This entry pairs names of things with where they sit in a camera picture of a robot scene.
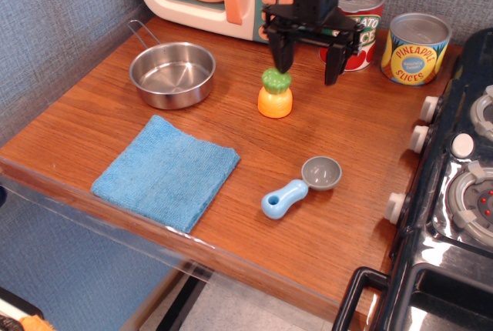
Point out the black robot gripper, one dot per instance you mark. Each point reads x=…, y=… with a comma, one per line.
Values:
x=318, y=22

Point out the orange toy carrot green top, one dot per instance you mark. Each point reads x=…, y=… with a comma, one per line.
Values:
x=275, y=99

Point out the tomato sauce can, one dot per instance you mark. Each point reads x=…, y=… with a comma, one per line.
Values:
x=368, y=13

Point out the pineapple slices can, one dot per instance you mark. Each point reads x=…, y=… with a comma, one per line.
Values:
x=415, y=48

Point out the blue grey measuring scoop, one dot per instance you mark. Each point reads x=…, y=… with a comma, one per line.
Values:
x=320, y=173

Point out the white stove knob upper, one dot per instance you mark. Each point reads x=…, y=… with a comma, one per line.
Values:
x=428, y=108

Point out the white stove knob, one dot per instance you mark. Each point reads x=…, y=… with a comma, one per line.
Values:
x=428, y=108
x=394, y=207
x=418, y=138

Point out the white stove knob middle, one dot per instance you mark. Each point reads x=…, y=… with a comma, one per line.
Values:
x=418, y=138

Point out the small stainless steel pan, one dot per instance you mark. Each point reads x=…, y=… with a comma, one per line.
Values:
x=173, y=75

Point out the white stove knob lower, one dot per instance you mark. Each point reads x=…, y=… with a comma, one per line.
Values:
x=394, y=207

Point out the blue folded cloth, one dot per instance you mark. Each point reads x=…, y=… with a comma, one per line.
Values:
x=166, y=175

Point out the black toy stove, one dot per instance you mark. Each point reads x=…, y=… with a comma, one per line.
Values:
x=441, y=257

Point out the orange fuzzy object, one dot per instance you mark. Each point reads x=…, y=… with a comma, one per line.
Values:
x=27, y=323

